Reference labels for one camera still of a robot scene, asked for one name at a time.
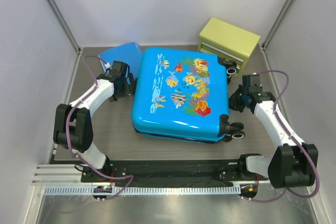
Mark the blue suitcase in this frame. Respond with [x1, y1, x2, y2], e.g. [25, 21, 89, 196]
[131, 47, 245, 143]

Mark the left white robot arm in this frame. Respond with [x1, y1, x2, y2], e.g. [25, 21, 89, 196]
[53, 61, 136, 182]

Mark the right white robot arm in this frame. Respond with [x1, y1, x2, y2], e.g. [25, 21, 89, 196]
[229, 73, 318, 188]

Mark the blue file folder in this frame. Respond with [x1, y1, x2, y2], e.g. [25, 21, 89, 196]
[98, 42, 142, 78]

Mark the olive green drawer box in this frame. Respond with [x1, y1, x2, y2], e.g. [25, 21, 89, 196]
[197, 17, 261, 76]

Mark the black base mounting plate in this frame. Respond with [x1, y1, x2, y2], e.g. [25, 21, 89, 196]
[78, 159, 268, 185]

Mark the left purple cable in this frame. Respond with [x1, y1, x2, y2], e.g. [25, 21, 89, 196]
[65, 55, 134, 214]

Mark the white slotted cable duct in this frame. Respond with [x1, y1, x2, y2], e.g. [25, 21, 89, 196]
[44, 185, 241, 196]

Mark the left aluminium frame post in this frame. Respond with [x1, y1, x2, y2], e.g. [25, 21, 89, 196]
[46, 0, 81, 55]

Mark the aluminium frame post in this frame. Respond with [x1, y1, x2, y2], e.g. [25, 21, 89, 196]
[260, 0, 295, 51]
[46, 0, 81, 55]

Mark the right aluminium frame post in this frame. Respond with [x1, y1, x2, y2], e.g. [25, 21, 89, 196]
[260, 0, 295, 51]

